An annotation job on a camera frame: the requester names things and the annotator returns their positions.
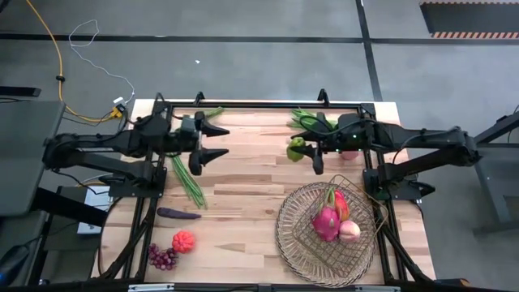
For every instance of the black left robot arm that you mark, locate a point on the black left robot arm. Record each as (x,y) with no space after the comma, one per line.
(101,142)

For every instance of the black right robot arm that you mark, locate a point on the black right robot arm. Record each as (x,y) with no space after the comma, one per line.
(425,140)

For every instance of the green corn husk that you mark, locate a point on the green corn husk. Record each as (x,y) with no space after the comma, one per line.
(304,120)

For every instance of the black mat orange striped edge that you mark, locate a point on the black mat orange striped edge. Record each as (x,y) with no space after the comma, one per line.
(470,18)

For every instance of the black metal table frame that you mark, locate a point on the black metal table frame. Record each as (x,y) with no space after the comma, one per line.
(263,105)

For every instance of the pink dragon fruit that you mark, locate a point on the pink dragon fruit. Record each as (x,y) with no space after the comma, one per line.
(325,225)

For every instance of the grey desk top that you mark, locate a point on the grey desk top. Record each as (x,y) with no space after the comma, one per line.
(24,162)

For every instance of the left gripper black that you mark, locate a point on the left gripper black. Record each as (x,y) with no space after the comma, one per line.
(174,144)

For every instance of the black desk leg frame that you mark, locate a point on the black desk leg frame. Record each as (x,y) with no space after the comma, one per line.
(500,126)

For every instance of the black desk leg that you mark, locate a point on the black desk leg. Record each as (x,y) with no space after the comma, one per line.
(69,207)

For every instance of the black rounded object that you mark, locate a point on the black rounded object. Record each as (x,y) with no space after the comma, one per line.
(12,265)

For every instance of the long green bean bundle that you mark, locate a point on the long green bean bundle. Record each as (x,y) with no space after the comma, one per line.
(188,182)

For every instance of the red orange mango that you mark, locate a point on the red orange mango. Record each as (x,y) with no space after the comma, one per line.
(342,207)

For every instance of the black flat bar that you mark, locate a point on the black flat bar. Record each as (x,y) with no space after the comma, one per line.
(20,91)

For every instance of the purple eggplant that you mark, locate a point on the purple eggplant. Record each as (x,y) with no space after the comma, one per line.
(178,213)

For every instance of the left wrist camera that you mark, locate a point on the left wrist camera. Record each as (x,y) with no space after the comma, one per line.
(187,125)

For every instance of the white power adapter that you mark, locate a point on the white power adapter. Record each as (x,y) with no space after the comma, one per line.
(118,100)

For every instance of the silver metal bracket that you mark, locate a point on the silver metal bracket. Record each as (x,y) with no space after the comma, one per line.
(152,288)
(377,289)

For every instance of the white box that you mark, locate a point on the white box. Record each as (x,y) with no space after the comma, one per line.
(95,198)

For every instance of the purple grape bunch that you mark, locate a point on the purple grape bunch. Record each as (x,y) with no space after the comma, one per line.
(162,259)

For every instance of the green bell pepper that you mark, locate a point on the green bell pepper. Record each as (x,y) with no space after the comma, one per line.
(295,155)

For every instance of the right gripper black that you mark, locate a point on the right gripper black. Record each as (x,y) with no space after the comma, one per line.
(348,136)

